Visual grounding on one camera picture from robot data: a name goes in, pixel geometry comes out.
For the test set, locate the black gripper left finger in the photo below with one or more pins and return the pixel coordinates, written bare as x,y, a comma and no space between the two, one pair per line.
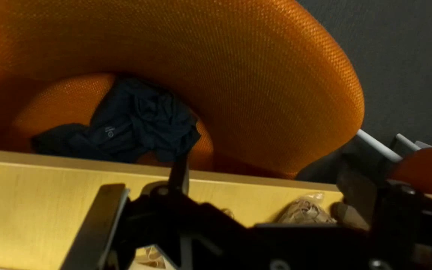
101,239

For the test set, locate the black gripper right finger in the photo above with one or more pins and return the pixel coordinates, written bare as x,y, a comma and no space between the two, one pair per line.
386,224

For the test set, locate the orange fabric chair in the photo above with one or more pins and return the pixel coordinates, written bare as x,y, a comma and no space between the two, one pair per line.
273,89

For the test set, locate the dark navy shirt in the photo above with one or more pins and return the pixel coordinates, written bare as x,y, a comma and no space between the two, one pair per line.
134,119

